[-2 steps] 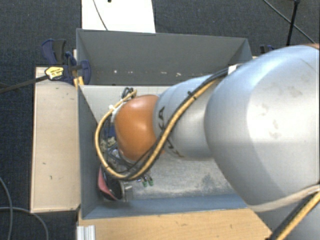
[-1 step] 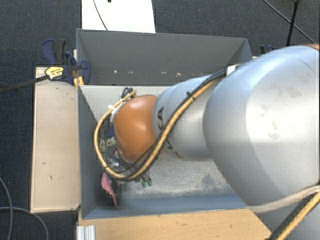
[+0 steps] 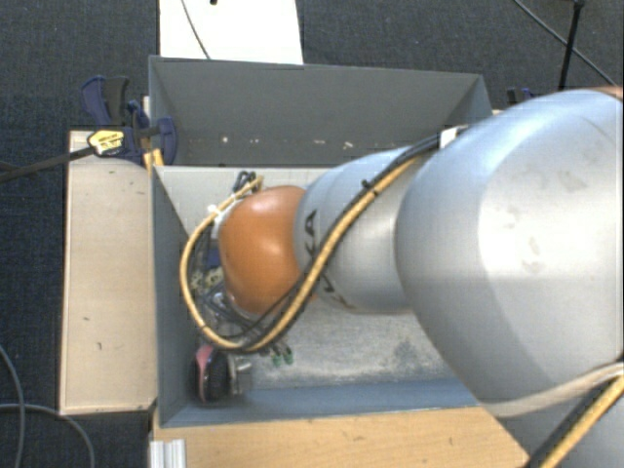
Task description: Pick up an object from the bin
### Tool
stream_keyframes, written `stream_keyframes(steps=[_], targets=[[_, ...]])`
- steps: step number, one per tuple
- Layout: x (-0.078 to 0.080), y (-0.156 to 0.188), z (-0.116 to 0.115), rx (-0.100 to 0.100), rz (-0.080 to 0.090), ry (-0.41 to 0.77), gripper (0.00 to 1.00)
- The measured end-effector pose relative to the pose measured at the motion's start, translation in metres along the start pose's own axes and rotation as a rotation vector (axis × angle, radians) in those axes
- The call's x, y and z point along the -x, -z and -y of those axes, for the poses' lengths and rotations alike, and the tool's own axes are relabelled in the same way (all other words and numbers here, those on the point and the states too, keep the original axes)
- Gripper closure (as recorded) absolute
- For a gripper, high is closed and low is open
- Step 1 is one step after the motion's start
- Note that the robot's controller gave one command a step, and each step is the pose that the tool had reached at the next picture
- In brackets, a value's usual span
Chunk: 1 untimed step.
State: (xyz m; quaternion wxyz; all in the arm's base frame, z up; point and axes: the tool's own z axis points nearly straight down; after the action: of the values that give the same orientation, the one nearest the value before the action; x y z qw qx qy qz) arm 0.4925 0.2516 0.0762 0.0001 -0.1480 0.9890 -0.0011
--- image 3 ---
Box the pink flat object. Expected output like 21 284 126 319
194 344 215 402

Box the pale wood flat board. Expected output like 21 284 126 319
58 129 160 415

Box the grey metal bin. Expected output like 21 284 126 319
147 55 494 430

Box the black cylinder on white bracket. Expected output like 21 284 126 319
201 352 234 403

